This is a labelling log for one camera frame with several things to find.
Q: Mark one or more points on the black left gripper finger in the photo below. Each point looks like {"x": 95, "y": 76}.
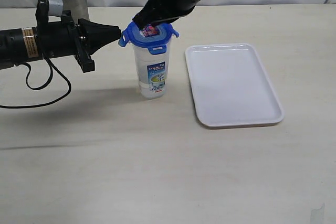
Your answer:
{"x": 96, "y": 36}

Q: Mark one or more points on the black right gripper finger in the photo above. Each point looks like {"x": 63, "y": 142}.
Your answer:
{"x": 155, "y": 12}

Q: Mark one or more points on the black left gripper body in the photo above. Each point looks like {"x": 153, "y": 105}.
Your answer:
{"x": 60, "y": 37}

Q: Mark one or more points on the clear plastic tall container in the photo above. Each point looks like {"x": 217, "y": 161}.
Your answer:
{"x": 152, "y": 68}

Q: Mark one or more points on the blue plastic lid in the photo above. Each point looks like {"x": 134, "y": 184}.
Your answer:
{"x": 153, "y": 38}

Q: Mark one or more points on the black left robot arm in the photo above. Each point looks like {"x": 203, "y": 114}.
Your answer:
{"x": 20, "y": 46}

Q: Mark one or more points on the white rectangular plastic tray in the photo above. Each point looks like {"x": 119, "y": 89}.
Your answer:
{"x": 230, "y": 87}

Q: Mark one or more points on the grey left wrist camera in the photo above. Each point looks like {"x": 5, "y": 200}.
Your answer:
{"x": 55, "y": 8}

